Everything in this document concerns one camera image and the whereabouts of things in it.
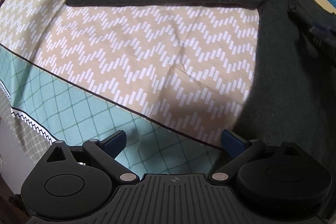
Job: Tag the dark green knit sweater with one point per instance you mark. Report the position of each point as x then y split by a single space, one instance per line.
293 90

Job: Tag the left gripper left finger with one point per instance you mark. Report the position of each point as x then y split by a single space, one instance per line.
102 154

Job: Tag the patterned beige bed sheet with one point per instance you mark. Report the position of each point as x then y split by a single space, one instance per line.
172 77

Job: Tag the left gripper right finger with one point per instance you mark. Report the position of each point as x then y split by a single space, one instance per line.
242 151

